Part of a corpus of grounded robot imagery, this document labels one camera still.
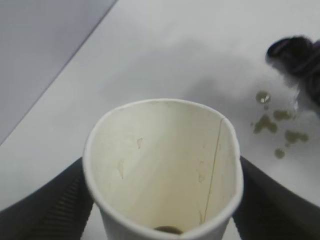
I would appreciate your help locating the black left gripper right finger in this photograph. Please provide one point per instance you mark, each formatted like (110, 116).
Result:
(280, 205)

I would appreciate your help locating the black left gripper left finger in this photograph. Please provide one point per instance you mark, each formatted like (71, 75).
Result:
(42, 210)

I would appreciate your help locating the white printed paper cup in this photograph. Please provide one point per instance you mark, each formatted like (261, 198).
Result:
(162, 162)

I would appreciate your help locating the dark purple cloth rag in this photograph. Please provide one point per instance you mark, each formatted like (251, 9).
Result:
(300, 60)

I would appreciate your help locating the brown liquid spill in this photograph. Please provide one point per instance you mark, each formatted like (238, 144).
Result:
(266, 123)

